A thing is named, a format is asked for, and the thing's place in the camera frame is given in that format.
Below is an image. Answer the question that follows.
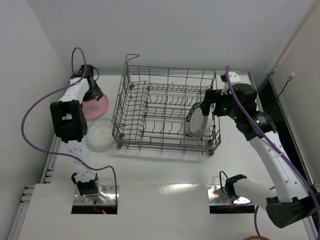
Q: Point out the pink plate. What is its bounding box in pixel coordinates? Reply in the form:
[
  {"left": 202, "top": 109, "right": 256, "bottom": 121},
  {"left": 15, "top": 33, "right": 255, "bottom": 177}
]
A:
[{"left": 82, "top": 94, "right": 109, "bottom": 121}]

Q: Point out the plain white plate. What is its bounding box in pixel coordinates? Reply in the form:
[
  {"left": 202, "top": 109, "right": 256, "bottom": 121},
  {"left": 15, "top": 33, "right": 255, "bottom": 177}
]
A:
[{"left": 192, "top": 102, "right": 213, "bottom": 138}]

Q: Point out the white plate with lettered rim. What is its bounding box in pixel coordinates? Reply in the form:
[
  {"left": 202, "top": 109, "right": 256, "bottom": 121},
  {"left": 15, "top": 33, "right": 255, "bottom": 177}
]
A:
[{"left": 185, "top": 102, "right": 212, "bottom": 139}]

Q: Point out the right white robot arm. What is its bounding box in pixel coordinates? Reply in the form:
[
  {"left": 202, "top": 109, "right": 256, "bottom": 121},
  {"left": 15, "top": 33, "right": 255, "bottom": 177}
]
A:
[{"left": 199, "top": 83, "right": 320, "bottom": 229}]

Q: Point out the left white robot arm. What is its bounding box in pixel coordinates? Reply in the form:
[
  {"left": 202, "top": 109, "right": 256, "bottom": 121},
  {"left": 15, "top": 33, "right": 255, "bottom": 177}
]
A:
[{"left": 50, "top": 64, "right": 103, "bottom": 202}]

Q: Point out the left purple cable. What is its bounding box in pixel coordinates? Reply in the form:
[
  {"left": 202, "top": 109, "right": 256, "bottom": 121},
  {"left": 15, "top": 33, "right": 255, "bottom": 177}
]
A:
[{"left": 21, "top": 46, "right": 118, "bottom": 205}]

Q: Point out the purple cable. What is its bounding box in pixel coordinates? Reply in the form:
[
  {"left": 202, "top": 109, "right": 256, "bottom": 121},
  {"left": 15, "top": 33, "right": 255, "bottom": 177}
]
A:
[
  {"left": 224, "top": 65, "right": 320, "bottom": 240},
  {"left": 21, "top": 46, "right": 118, "bottom": 205}
]

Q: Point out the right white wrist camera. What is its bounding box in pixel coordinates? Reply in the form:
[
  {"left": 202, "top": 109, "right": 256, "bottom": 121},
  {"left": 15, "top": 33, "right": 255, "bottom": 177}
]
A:
[{"left": 220, "top": 72, "right": 241, "bottom": 95}]

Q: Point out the black cable with white plug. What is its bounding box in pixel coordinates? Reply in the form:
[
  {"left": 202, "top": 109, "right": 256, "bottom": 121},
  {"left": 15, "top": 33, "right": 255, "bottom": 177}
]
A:
[{"left": 276, "top": 72, "right": 296, "bottom": 100}]

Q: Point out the grey wire dish rack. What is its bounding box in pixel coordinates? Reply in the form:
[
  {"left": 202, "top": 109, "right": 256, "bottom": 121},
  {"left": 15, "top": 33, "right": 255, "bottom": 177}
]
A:
[{"left": 112, "top": 54, "right": 221, "bottom": 156}]

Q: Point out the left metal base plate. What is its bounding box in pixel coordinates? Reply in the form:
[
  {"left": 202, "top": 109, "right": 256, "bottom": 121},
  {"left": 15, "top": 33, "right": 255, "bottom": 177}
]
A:
[{"left": 72, "top": 185, "right": 120, "bottom": 207}]

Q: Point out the metal base plate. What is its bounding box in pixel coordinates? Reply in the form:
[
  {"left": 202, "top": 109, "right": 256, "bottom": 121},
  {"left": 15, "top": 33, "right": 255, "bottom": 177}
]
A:
[
  {"left": 207, "top": 184, "right": 253, "bottom": 207},
  {"left": 72, "top": 185, "right": 120, "bottom": 207}
]

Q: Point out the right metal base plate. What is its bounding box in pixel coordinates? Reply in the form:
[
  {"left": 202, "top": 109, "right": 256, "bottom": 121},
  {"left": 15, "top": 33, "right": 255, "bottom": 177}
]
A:
[{"left": 207, "top": 184, "right": 253, "bottom": 207}]

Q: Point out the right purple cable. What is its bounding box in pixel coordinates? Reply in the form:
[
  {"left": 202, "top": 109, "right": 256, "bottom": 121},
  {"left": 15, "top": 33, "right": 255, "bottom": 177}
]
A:
[{"left": 224, "top": 65, "right": 320, "bottom": 240}]

